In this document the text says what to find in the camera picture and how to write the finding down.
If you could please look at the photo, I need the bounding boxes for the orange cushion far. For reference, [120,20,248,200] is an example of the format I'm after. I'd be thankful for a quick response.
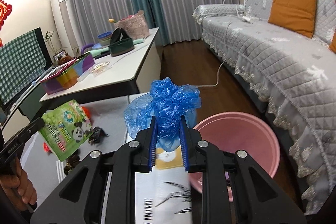
[329,31,336,53]

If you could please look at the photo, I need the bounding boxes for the green checkered cloth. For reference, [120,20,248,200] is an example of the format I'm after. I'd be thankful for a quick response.
[1,30,47,104]

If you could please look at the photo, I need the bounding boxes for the white side table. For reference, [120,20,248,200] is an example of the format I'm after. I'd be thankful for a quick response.
[40,28,162,109]

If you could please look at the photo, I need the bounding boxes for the pink lace basket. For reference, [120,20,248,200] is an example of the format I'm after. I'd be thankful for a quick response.
[114,10,150,40]

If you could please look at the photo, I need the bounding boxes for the pink plastic trash bin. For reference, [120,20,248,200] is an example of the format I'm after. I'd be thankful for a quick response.
[188,111,281,202]

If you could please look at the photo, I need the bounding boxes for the white power cable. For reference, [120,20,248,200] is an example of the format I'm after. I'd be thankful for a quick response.
[194,0,253,88]

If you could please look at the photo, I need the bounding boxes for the person left hand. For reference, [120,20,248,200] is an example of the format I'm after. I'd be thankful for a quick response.
[1,157,37,211]

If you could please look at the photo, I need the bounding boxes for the colourful gift box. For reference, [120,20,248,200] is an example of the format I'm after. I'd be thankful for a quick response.
[41,52,95,95]

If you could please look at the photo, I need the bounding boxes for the white air conditioner tower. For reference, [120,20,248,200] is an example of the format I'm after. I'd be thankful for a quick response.
[50,0,83,57]

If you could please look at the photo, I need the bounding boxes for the dark green basket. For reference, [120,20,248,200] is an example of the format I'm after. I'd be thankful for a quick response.
[109,28,134,56]

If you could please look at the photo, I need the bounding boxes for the red wall decoration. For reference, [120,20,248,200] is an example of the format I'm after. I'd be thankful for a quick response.
[0,0,13,30]

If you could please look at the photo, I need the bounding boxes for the grey table mat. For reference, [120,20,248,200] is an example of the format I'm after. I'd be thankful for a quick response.
[20,96,129,205]

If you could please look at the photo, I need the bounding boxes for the orange cushion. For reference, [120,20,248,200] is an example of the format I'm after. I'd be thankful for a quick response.
[329,31,336,53]
[268,0,317,39]

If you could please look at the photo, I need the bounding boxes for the blue plastic bag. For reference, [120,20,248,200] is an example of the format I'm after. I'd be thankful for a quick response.
[124,77,202,152]

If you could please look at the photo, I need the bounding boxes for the dark floral cloth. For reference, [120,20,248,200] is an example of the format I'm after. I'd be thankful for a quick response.
[63,155,80,176]

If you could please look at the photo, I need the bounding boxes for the orange cushion near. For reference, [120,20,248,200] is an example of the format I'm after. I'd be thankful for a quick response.
[268,0,317,39]

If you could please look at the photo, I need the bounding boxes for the grey quilted sofa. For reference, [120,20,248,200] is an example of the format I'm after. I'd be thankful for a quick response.
[193,0,335,215]

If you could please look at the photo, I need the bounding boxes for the black snack wrapper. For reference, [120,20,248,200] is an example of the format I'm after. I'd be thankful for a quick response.
[88,127,108,145]

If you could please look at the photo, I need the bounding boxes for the green panda snack pouch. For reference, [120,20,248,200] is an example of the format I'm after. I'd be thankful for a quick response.
[40,100,92,161]

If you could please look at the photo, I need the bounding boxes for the red plastic wrapper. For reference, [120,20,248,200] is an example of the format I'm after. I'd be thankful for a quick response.
[43,142,51,153]

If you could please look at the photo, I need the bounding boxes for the stacked coloured bowls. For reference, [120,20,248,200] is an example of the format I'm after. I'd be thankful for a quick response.
[97,31,113,46]

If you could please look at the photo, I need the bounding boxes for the white printed tablecloth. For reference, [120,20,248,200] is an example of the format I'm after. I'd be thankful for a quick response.
[135,147,193,223]

